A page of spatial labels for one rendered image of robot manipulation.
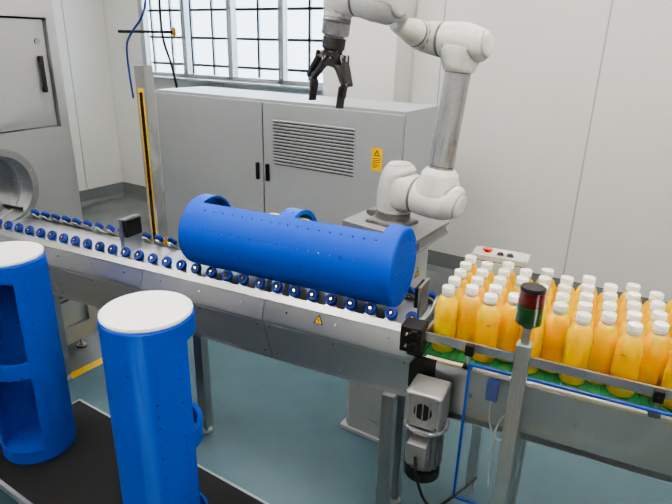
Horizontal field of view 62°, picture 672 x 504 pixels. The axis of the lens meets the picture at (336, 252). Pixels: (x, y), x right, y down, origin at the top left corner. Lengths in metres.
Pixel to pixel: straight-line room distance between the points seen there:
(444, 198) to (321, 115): 1.60
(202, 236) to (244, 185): 2.05
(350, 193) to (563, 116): 1.67
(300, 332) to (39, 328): 1.03
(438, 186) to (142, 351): 1.26
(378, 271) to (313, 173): 2.02
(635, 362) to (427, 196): 1.00
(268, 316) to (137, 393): 0.58
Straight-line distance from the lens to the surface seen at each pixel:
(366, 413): 2.82
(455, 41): 2.24
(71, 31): 7.00
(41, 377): 2.56
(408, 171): 2.38
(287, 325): 2.08
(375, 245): 1.84
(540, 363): 1.73
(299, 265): 1.95
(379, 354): 1.96
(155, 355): 1.73
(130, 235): 2.59
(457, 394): 1.82
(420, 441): 1.78
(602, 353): 1.78
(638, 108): 4.32
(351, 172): 3.60
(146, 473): 1.98
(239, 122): 4.12
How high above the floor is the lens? 1.81
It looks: 21 degrees down
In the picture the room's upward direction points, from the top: 1 degrees clockwise
